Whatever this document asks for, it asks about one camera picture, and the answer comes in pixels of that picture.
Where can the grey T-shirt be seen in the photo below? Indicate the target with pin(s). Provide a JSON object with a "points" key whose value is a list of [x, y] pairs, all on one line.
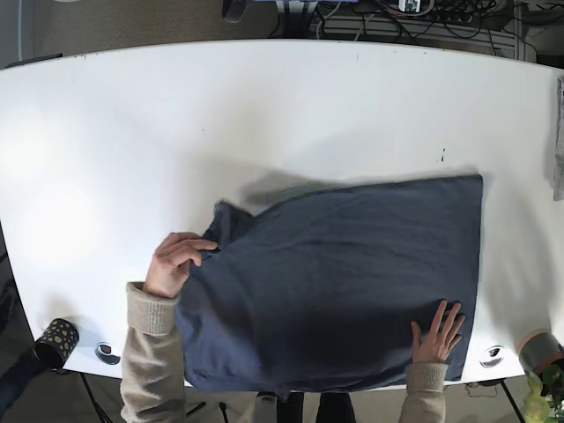
{"points": [[558, 178]]}

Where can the person's left hand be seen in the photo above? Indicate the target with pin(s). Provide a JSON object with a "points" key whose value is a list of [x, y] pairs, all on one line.
{"points": [[171, 261]]}

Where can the dark blue T-shirt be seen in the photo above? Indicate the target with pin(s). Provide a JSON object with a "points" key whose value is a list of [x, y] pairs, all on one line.
{"points": [[318, 293]]}

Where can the left silver table grommet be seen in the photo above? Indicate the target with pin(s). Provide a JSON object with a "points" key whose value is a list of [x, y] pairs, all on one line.
{"points": [[104, 352]]}

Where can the left beige sweater forearm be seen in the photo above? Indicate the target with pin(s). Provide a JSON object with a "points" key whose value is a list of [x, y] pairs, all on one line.
{"points": [[152, 386]]}

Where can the black gold spotted cup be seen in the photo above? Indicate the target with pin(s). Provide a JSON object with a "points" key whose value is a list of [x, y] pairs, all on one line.
{"points": [[56, 344]]}

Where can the green potted plant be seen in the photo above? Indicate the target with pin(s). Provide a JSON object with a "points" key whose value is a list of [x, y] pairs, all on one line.
{"points": [[544, 403]]}

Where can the person's right hand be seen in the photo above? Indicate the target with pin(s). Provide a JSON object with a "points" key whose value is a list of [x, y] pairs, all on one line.
{"points": [[441, 338]]}

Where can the right beige sweater forearm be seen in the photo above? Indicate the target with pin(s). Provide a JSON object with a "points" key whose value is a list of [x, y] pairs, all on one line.
{"points": [[425, 400]]}

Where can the right silver table grommet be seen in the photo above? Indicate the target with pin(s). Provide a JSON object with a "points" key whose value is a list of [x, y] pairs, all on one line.
{"points": [[492, 356]]}

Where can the grey plant pot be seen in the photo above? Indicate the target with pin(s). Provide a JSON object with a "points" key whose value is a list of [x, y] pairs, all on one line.
{"points": [[538, 350]]}

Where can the silver table grommet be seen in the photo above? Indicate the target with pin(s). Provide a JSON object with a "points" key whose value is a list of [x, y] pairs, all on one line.
{"points": [[492, 356], [104, 352]]}

